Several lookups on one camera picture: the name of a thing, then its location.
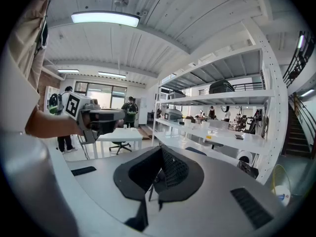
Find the white roll with dark core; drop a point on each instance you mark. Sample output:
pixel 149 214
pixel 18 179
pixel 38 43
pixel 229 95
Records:
pixel 248 154

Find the person's left forearm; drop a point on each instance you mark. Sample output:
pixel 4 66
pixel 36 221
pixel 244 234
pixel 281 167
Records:
pixel 49 125

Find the blue phone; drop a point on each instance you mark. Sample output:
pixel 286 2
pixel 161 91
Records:
pixel 239 136

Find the white round disc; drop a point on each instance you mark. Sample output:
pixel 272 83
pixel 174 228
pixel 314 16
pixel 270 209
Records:
pixel 282 196

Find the rectangular ceiling light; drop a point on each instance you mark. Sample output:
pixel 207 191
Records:
pixel 300 42
pixel 111 74
pixel 307 92
pixel 67 71

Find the grey case with white panel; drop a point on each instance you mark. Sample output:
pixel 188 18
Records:
pixel 176 94

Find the large toilet paper roll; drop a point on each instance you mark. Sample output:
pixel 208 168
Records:
pixel 187 124

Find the person's left hand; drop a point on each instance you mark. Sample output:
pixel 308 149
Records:
pixel 86 121

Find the white table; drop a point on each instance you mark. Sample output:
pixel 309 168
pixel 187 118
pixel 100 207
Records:
pixel 123 133

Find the large window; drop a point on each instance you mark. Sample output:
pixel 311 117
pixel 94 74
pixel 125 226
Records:
pixel 101 95

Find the round ceiling fixture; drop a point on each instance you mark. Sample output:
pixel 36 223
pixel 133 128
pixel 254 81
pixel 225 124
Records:
pixel 121 1

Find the white metal shelf rack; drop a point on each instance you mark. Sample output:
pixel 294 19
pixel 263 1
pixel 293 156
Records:
pixel 222 135

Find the black office chair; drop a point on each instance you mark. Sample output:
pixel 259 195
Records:
pixel 120 145

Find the grey boxy machine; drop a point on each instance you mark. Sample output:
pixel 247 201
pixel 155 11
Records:
pixel 174 114

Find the black hard case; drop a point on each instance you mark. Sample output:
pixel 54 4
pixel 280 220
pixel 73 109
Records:
pixel 221 86

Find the white paper towel roll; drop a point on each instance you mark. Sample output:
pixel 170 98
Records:
pixel 205 125

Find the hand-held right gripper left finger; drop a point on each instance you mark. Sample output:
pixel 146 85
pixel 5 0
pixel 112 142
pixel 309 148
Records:
pixel 98 181

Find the black bag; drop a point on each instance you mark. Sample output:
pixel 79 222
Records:
pixel 248 170

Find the long curved ceiling light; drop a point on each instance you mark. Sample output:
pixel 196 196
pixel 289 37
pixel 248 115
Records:
pixel 105 18

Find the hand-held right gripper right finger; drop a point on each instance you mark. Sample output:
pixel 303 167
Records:
pixel 217 181

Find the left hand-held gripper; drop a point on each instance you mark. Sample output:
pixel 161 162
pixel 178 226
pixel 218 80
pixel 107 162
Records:
pixel 72 106

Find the black railing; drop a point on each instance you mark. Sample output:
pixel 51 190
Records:
pixel 300 58

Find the dark staircase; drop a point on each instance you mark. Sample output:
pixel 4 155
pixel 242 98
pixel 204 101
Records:
pixel 296 132

